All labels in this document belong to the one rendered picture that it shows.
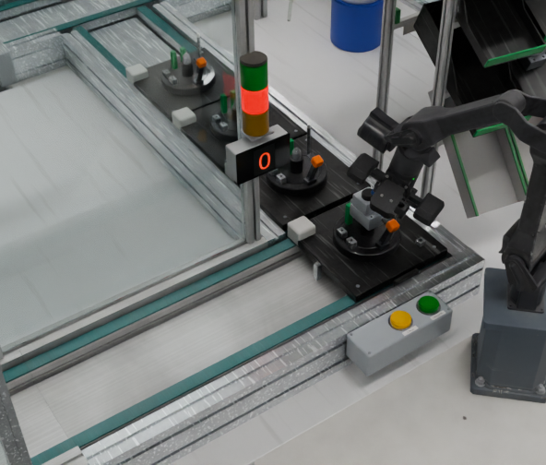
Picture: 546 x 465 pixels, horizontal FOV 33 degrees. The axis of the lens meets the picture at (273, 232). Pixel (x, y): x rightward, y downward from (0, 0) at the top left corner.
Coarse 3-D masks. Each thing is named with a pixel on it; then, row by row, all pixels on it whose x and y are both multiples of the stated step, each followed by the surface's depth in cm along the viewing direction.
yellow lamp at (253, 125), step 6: (246, 114) 171; (252, 114) 170; (258, 114) 170; (264, 114) 171; (246, 120) 172; (252, 120) 171; (258, 120) 171; (264, 120) 172; (246, 126) 173; (252, 126) 172; (258, 126) 172; (264, 126) 173; (246, 132) 174; (252, 132) 173; (258, 132) 173; (264, 132) 174
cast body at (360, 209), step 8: (360, 192) 189; (368, 192) 187; (352, 200) 189; (360, 200) 187; (368, 200) 186; (352, 208) 190; (360, 208) 188; (368, 208) 186; (352, 216) 192; (360, 216) 189; (368, 216) 188; (376, 216) 188; (368, 224) 188; (376, 224) 189
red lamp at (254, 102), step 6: (246, 90) 167; (264, 90) 168; (246, 96) 168; (252, 96) 168; (258, 96) 168; (264, 96) 168; (246, 102) 169; (252, 102) 169; (258, 102) 169; (264, 102) 169; (246, 108) 170; (252, 108) 169; (258, 108) 169; (264, 108) 170
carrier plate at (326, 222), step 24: (336, 216) 201; (408, 216) 200; (312, 240) 195; (408, 240) 195; (432, 240) 195; (336, 264) 190; (360, 264) 190; (384, 264) 190; (408, 264) 189; (360, 288) 185
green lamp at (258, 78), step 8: (240, 64) 165; (240, 72) 166; (248, 72) 164; (256, 72) 164; (264, 72) 165; (248, 80) 166; (256, 80) 165; (264, 80) 166; (248, 88) 167; (256, 88) 166; (264, 88) 167
